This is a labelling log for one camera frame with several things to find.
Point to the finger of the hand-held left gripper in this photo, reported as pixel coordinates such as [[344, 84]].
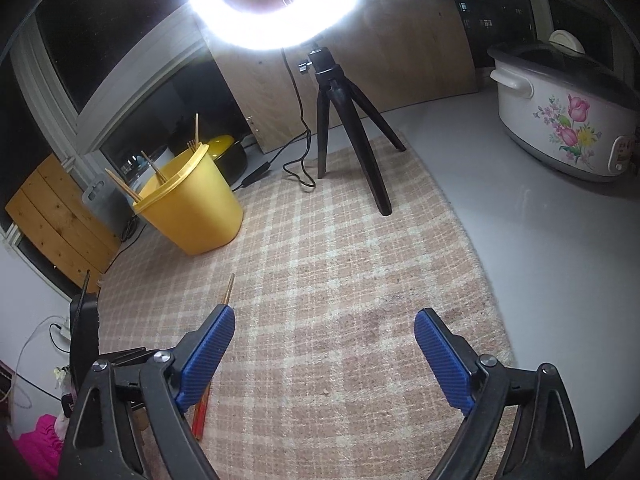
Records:
[[130, 355]]

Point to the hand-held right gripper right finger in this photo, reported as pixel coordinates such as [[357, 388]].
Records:
[[445, 360]]

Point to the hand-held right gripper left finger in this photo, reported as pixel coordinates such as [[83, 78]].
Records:
[[205, 360]]

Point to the yellow plastic container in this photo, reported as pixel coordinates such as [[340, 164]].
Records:
[[200, 210]]

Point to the person's left forearm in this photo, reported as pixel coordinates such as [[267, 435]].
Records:
[[40, 445]]

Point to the wooden slat panel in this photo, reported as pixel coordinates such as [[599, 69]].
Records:
[[50, 220]]

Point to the grey plastic cutting board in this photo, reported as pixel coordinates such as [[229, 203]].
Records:
[[105, 205]]

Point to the plaid beige cloth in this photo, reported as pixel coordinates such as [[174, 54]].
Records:
[[325, 285]]

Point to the black pot with yellow lid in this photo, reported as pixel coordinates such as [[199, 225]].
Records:
[[235, 160]]

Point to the black tripod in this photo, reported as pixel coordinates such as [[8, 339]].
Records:
[[370, 160]]

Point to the white floral slow cooker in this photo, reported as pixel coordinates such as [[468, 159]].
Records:
[[550, 110]]

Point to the light wooden board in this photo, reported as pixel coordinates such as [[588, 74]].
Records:
[[400, 60]]

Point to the white window frame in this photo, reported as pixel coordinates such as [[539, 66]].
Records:
[[150, 60]]

